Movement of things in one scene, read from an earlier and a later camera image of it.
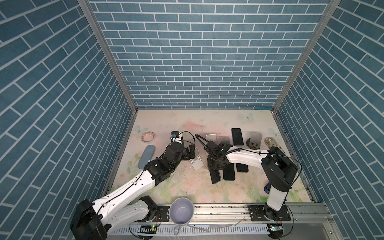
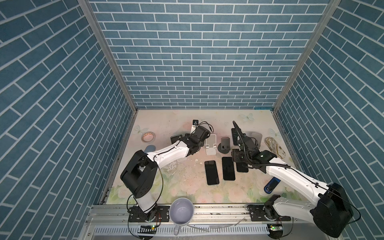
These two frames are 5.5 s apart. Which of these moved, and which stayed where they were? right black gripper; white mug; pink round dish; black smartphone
Moved: black smartphone; right black gripper
Stayed: pink round dish; white mug
